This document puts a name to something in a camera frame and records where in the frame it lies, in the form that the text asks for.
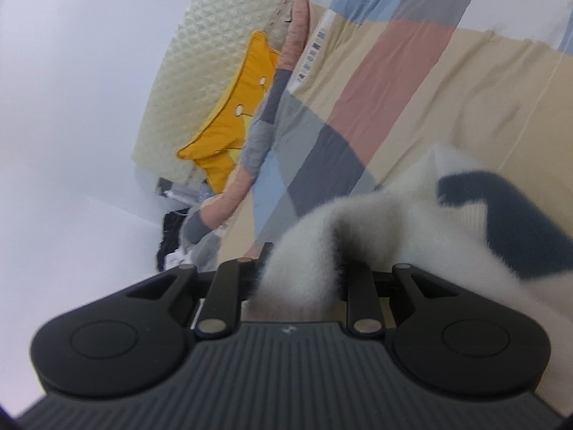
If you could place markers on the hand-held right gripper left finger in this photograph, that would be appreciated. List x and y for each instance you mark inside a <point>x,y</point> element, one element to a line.
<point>232,286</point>

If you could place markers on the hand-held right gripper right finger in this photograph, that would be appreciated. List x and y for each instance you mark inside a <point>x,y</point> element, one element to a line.
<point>362,291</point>

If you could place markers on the cream blanket with blue stripes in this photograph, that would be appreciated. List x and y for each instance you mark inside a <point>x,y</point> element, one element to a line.
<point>304,255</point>

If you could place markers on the pile of clothes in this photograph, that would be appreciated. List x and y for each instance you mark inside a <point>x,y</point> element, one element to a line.
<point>170,233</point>

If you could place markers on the yellow pillow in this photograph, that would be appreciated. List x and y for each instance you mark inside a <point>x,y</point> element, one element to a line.
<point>228,134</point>

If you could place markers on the pink and grey long pillow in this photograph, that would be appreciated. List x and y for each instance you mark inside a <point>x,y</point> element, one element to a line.
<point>275,94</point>

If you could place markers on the patchwork quilt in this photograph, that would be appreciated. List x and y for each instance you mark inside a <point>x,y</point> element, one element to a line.
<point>447,76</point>

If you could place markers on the cream quilted headboard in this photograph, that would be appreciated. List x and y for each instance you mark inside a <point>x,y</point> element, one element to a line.
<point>201,31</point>

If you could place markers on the grey wall socket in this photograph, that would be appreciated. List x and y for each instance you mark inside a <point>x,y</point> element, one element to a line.
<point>165,184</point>

